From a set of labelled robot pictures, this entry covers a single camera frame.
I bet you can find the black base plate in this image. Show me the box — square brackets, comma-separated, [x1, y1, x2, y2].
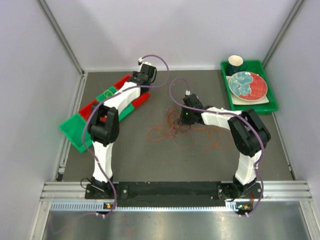
[84, 180, 264, 208]

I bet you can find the dark green cup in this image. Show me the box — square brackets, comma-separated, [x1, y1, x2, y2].
[225, 55, 248, 76]

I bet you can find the orange cable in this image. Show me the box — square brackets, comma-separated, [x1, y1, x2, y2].
[146, 107, 196, 149]

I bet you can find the pink cable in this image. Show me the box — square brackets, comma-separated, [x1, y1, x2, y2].
[192, 126, 233, 150]

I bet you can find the red and blue plate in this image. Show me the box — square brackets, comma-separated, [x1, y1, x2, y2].
[228, 71, 268, 102]

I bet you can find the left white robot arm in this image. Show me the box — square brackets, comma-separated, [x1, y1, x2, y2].
[87, 58, 157, 199]

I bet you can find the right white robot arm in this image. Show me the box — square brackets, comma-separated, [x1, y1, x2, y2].
[180, 90, 271, 198]

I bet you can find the grey slotted cable duct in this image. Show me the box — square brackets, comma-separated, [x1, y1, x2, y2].
[50, 201, 251, 212]

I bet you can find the aluminium frame rail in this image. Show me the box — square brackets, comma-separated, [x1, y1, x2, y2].
[40, 180, 313, 202]

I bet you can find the white square plate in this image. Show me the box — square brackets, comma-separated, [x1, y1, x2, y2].
[226, 71, 270, 106]

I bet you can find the red bin far end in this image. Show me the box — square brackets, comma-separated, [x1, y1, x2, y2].
[113, 75, 150, 109]

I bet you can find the large green tray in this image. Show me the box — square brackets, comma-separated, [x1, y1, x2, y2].
[220, 60, 279, 115]

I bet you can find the brown cable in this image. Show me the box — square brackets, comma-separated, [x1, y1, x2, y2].
[174, 117, 193, 131]

